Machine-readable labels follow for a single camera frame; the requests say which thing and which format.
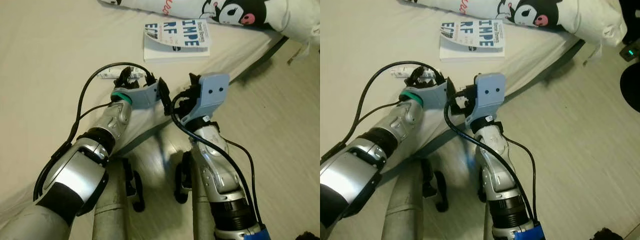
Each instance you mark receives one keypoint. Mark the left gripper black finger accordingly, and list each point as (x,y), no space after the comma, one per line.
(440,79)
(150,80)
(127,75)
(421,74)

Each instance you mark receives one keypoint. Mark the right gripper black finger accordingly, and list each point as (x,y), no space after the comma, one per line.
(195,80)

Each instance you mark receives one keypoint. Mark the small white tube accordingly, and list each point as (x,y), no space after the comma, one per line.
(107,75)
(398,73)

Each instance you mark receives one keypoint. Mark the white book blue letters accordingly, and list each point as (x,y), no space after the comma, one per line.
(472,47)
(175,47)

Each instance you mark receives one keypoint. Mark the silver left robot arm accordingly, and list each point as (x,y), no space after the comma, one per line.
(360,175)
(75,175)

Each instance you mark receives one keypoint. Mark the white Kuromi print quilt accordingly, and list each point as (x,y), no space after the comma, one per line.
(590,20)
(280,20)

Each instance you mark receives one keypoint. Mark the grey left robot leg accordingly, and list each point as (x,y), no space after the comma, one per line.
(405,220)
(112,220)

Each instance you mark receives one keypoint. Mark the black standing fan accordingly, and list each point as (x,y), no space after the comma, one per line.
(632,87)

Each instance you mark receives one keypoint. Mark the grey power strip green light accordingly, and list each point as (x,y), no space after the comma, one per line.
(630,52)

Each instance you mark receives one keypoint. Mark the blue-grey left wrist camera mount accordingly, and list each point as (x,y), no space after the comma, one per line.
(434,94)
(145,95)

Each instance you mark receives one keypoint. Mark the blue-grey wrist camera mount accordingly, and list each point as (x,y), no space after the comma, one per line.
(434,94)
(210,95)
(145,95)
(489,95)

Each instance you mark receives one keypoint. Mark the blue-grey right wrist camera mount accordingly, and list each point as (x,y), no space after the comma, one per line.
(210,95)
(489,95)

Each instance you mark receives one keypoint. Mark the grey-blue bed frame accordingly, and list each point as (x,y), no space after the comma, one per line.
(550,67)
(260,60)

